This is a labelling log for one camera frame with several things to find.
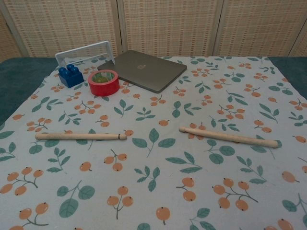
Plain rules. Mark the light wooden stick handle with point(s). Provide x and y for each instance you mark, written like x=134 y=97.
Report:
x=79 y=136
x=230 y=137

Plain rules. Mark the floral fruit print tablecloth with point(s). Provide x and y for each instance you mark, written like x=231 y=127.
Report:
x=153 y=115

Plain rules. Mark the grey laptop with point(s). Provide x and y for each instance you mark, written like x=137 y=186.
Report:
x=144 y=69

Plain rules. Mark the red tape roll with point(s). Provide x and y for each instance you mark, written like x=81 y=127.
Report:
x=103 y=89

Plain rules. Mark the blue toy building brick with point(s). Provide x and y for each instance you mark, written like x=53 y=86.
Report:
x=72 y=79

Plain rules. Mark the woven bamboo folding screen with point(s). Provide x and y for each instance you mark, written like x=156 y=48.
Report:
x=168 y=24

